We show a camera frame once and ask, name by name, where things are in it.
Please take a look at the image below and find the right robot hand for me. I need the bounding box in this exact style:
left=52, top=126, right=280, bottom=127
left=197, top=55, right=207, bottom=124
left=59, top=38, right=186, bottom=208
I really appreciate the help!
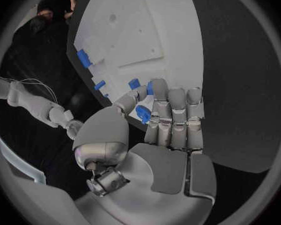
left=65, top=119, right=85, bottom=141

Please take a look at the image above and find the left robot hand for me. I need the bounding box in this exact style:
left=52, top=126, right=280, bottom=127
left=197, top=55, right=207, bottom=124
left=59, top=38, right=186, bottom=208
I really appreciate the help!
left=71, top=78, right=218, bottom=225

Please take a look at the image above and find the white task board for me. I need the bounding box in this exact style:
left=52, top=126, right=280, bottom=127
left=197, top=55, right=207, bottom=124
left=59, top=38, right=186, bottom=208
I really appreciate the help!
left=73, top=0, right=205, bottom=129

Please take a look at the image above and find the blue peg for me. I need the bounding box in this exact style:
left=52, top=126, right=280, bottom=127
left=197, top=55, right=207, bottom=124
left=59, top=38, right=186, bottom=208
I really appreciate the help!
left=93, top=80, right=107, bottom=91

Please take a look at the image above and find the blue block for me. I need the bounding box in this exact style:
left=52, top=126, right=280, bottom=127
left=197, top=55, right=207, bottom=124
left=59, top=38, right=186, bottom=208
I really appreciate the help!
left=128, top=78, right=142, bottom=90
left=75, top=49, right=93, bottom=69

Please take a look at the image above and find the blue cylinder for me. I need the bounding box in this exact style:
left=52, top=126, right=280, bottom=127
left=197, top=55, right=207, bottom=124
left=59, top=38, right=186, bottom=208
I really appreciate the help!
left=146, top=81, right=155, bottom=96

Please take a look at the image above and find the person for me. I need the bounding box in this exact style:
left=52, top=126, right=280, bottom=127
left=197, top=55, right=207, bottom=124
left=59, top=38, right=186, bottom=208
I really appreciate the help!
left=36, top=0, right=79, bottom=26

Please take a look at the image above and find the white cable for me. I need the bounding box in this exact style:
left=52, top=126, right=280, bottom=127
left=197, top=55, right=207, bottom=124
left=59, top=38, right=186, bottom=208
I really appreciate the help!
left=0, top=75, right=60, bottom=105

